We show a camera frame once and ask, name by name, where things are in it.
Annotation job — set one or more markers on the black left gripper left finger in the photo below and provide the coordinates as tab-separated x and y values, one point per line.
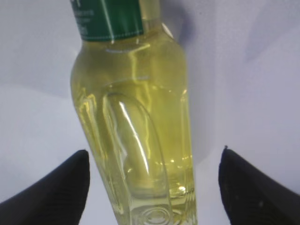
59	198

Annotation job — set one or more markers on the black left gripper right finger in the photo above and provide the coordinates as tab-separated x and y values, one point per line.
251	197

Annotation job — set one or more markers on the yellow tea bottle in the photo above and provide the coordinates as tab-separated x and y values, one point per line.
129	89

